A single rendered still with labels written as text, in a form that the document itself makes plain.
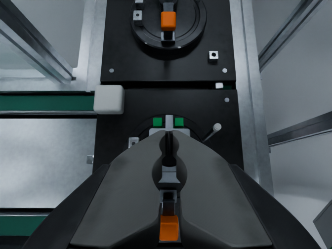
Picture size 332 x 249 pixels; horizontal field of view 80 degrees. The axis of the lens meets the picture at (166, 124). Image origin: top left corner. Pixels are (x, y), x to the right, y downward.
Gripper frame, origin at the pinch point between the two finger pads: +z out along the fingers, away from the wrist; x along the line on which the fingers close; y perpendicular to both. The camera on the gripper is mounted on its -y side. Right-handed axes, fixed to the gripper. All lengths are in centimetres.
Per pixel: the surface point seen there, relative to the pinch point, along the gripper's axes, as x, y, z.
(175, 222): 0.7, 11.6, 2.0
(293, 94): 28.8, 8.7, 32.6
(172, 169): 0.4, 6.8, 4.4
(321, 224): 20.2, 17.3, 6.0
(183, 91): 2.6, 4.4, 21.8
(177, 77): 1.7, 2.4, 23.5
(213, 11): 8.8, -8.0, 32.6
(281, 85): 26.4, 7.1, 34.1
